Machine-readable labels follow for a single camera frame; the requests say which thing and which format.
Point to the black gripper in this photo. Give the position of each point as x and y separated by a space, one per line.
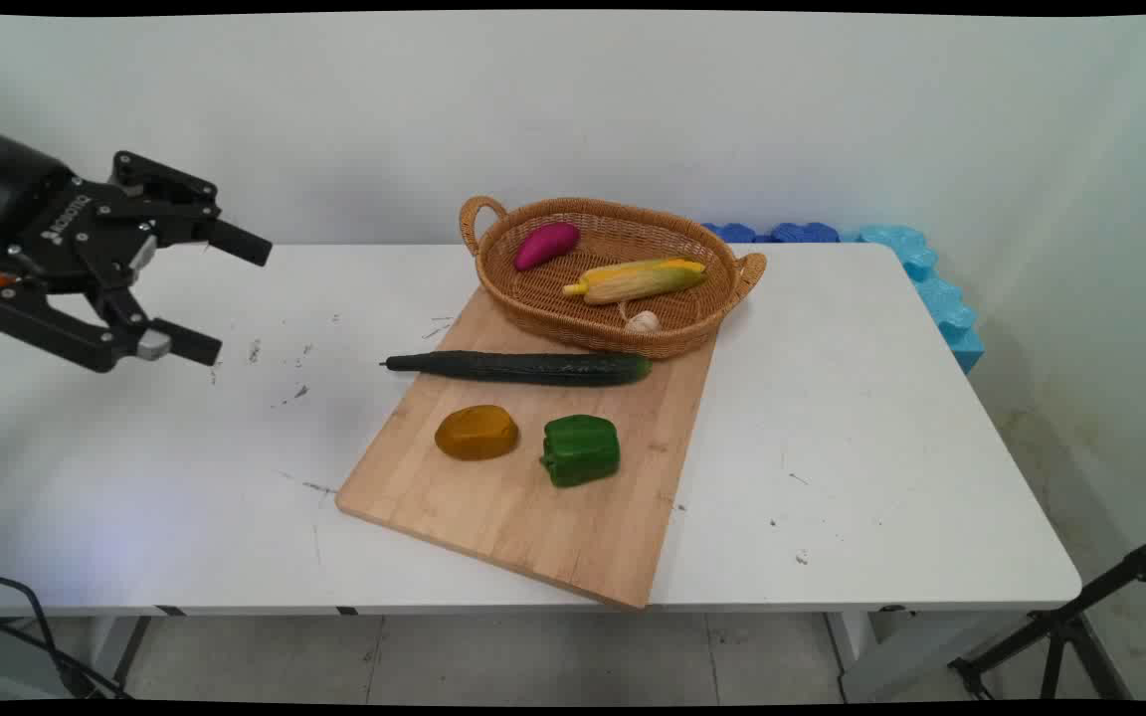
31 214

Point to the dark green cucumber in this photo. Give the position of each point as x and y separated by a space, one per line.
523 368

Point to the white table leg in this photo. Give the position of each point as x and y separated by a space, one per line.
110 646
881 656

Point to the brown potato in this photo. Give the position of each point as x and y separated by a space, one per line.
477 433

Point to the purple sweet potato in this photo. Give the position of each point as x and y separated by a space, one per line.
545 245

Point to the woven wicker basket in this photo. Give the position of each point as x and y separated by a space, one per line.
553 293

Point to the wooden cutting board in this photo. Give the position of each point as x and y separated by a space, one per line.
513 522

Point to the green bell pepper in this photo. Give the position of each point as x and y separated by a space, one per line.
581 449

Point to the yellow corn cob with husk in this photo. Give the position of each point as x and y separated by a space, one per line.
638 280

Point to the white garlic bulb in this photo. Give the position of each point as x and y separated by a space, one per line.
643 321

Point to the dark blue foam mat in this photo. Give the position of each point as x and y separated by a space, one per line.
802 234

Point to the light blue foam mat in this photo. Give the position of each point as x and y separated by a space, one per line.
941 298

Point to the black tripod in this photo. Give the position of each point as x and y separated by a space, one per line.
1065 625

